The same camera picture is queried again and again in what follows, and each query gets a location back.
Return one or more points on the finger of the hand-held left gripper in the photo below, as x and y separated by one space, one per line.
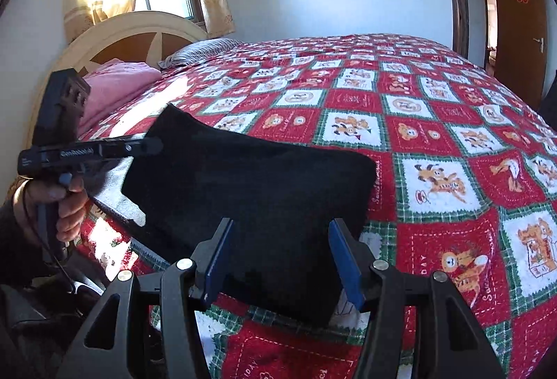
135 147

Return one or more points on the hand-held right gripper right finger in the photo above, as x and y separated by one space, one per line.
348 266

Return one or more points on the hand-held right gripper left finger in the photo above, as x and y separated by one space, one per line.
217 261

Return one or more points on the black pants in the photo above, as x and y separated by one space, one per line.
261 196

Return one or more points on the person's left hand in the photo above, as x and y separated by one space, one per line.
74 205

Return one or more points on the folded pink blanket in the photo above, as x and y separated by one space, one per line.
117 83

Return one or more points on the cream and wood headboard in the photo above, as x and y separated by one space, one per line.
130 24

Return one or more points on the striped pillow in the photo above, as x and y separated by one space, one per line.
204 48

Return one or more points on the red patchwork printed bedspread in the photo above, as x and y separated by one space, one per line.
435 100

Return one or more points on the brown wooden door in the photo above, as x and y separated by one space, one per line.
518 39

